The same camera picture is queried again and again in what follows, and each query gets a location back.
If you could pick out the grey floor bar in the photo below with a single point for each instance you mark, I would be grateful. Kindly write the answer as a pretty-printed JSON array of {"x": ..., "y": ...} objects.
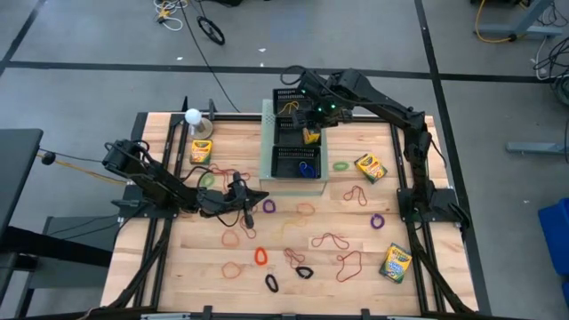
[{"x": 533, "y": 148}]

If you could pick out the green perforated metal shelf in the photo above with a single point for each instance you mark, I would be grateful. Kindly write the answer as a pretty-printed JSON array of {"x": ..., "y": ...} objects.
[{"x": 293, "y": 186}]

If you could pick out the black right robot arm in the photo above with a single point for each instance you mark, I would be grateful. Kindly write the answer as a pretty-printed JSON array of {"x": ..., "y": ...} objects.
[{"x": 382, "y": 102}]

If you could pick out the yellow green crayon box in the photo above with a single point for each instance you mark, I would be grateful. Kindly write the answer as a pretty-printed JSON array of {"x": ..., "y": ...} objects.
[
  {"x": 312, "y": 138},
  {"x": 371, "y": 168},
  {"x": 201, "y": 152},
  {"x": 395, "y": 263}
]

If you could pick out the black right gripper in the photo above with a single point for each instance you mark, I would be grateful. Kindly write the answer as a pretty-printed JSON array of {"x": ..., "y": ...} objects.
[{"x": 322, "y": 116}]

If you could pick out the black slotted plastic basket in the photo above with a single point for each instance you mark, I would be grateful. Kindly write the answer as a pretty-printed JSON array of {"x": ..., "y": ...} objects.
[
  {"x": 279, "y": 109},
  {"x": 289, "y": 171},
  {"x": 286, "y": 138}
]

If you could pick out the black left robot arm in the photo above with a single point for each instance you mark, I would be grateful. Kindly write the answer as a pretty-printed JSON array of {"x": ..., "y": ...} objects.
[{"x": 155, "y": 182}]

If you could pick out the grey metal desk base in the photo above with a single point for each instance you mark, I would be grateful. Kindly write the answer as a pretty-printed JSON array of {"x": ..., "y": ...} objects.
[{"x": 84, "y": 224}]

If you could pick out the grey desk leg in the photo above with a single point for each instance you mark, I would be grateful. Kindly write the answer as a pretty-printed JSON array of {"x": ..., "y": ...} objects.
[{"x": 533, "y": 31}]

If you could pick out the black aluminium table frame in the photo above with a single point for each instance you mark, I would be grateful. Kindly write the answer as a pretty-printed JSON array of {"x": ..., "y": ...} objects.
[{"x": 402, "y": 121}]

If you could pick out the silver metal bracket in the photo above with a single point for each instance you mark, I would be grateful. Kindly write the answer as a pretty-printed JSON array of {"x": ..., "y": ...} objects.
[{"x": 164, "y": 317}]

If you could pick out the white bulb table lamp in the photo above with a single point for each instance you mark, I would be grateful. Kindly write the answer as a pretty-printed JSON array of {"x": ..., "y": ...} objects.
[{"x": 193, "y": 116}]

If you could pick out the red rubber band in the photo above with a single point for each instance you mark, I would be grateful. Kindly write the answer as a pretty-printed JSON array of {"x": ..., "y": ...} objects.
[
  {"x": 351, "y": 252},
  {"x": 330, "y": 234},
  {"x": 355, "y": 187},
  {"x": 218, "y": 168},
  {"x": 289, "y": 251},
  {"x": 243, "y": 229}
]

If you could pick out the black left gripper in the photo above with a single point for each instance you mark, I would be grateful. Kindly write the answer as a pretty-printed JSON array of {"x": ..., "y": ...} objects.
[{"x": 222, "y": 202}]

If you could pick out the blue plastic bin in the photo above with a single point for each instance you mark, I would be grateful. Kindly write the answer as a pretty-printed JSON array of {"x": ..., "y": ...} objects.
[{"x": 558, "y": 235}]

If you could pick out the black round knob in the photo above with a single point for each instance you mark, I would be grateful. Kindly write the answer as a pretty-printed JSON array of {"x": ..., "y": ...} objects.
[{"x": 48, "y": 158}]

